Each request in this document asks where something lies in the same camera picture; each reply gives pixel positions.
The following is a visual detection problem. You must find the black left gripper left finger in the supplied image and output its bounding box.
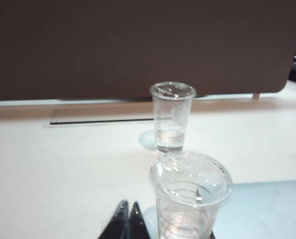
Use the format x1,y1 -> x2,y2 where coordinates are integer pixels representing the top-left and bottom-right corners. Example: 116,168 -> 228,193
97,199 -> 129,239

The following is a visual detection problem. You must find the wide brown desk partition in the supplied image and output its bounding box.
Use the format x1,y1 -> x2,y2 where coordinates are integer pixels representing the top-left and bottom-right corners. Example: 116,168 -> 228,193
0,0 -> 296,102

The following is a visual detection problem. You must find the clear cup with mermaid logo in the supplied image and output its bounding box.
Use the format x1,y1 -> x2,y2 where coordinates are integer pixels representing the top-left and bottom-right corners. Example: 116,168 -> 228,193
149,151 -> 233,239

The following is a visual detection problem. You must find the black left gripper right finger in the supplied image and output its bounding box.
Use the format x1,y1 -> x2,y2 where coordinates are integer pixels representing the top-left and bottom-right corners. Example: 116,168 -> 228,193
127,201 -> 151,239

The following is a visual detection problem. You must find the tall clear plastic cup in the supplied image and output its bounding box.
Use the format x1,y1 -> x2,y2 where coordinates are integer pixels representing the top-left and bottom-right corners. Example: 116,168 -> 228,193
149,81 -> 197,154

